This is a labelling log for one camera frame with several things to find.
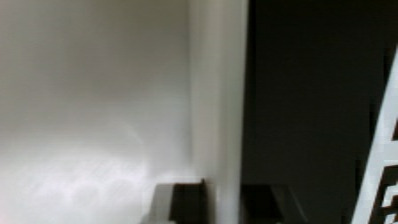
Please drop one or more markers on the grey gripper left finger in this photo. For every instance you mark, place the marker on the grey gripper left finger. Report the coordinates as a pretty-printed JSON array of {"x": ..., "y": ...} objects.
[{"x": 180, "y": 204}]

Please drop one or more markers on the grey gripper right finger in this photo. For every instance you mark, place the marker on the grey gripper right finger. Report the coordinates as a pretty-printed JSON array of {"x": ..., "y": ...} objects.
[{"x": 269, "y": 205}]

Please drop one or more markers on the white marker sheet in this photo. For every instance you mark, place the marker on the white marker sheet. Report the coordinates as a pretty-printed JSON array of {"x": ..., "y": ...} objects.
[{"x": 377, "y": 202}]

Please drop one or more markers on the white square tabletop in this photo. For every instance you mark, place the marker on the white square tabletop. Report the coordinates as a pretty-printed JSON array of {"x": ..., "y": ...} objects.
[{"x": 121, "y": 108}]

